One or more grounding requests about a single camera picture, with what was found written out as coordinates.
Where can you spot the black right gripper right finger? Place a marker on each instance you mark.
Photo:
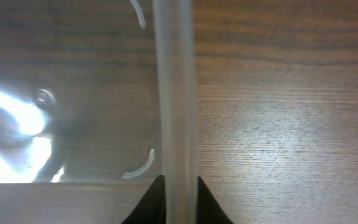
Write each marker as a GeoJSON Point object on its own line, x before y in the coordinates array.
{"type": "Point", "coordinates": [208, 209]}

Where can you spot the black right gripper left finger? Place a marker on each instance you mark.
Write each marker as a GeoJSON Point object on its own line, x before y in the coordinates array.
{"type": "Point", "coordinates": [151, 208]}

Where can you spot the clear plastic container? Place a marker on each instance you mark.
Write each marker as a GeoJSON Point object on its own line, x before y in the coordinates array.
{"type": "Point", "coordinates": [97, 98]}

